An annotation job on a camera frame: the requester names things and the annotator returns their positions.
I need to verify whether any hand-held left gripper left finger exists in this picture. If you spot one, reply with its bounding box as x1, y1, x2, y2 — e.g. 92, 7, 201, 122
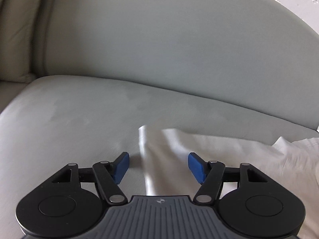
51, 152, 130, 206

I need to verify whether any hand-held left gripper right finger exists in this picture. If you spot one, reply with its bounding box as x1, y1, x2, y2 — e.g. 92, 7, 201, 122
188, 152, 268, 206

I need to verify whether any white shirt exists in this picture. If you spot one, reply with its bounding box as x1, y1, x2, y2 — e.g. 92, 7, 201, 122
138, 124, 319, 239

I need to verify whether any grey sofa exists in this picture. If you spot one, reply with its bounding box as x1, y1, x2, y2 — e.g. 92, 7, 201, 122
0, 0, 319, 239

